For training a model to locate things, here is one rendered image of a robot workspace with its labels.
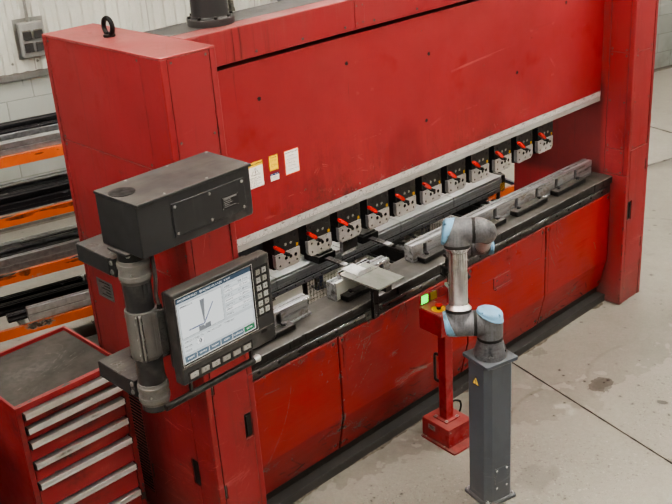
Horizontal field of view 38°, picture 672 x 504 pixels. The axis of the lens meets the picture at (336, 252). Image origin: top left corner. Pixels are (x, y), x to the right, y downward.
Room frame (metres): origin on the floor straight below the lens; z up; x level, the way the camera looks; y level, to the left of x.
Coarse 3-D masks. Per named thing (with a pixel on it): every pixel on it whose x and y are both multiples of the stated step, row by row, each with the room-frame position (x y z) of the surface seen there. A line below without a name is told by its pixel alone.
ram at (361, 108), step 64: (512, 0) 5.24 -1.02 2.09; (576, 0) 5.65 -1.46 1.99; (256, 64) 4.06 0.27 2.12; (320, 64) 4.30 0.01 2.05; (384, 64) 4.58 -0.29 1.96; (448, 64) 4.89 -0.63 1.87; (512, 64) 5.25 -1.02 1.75; (576, 64) 5.66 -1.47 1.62; (256, 128) 4.04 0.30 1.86; (320, 128) 4.29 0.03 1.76; (384, 128) 4.56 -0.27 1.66; (448, 128) 4.88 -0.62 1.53; (256, 192) 4.02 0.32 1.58; (320, 192) 4.27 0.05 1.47
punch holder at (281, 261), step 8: (288, 232) 4.12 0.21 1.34; (296, 232) 4.15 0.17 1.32; (272, 240) 4.06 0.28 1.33; (280, 240) 4.09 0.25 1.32; (288, 240) 4.12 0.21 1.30; (296, 240) 4.15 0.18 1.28; (264, 248) 4.11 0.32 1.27; (272, 248) 4.07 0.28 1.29; (288, 248) 4.11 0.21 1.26; (296, 248) 4.14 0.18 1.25; (272, 256) 4.07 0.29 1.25; (280, 256) 4.08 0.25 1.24; (296, 256) 4.14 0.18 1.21; (272, 264) 4.08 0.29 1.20; (280, 264) 4.07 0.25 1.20; (288, 264) 4.10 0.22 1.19
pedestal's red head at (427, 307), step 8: (440, 296) 4.47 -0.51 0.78; (448, 296) 4.49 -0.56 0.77; (424, 304) 4.40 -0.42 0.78; (432, 304) 4.39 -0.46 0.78; (424, 312) 4.35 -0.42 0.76; (432, 312) 4.31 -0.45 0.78; (440, 312) 4.30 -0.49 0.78; (424, 320) 4.35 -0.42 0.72; (432, 320) 4.30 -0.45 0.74; (440, 320) 4.26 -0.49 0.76; (424, 328) 4.35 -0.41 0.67; (432, 328) 4.30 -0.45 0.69; (440, 328) 4.26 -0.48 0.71; (440, 336) 4.26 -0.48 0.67
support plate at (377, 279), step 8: (368, 264) 4.45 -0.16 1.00; (344, 272) 4.37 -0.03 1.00; (368, 272) 4.35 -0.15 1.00; (376, 272) 4.35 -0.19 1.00; (384, 272) 4.34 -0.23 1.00; (392, 272) 4.33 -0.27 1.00; (352, 280) 4.29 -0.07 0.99; (360, 280) 4.27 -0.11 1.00; (368, 280) 4.26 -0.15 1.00; (376, 280) 4.26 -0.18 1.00; (384, 280) 4.25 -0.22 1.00; (392, 280) 4.25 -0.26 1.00; (376, 288) 4.17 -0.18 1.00
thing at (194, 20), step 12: (192, 0) 4.05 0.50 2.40; (204, 0) 4.02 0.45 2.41; (216, 0) 4.03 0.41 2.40; (228, 0) 4.34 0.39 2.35; (192, 12) 4.06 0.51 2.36; (204, 12) 4.02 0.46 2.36; (216, 12) 4.03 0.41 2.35; (228, 12) 4.09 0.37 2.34; (192, 24) 4.02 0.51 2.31; (204, 24) 4.00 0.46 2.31; (216, 24) 4.00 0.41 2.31; (228, 24) 4.03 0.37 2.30
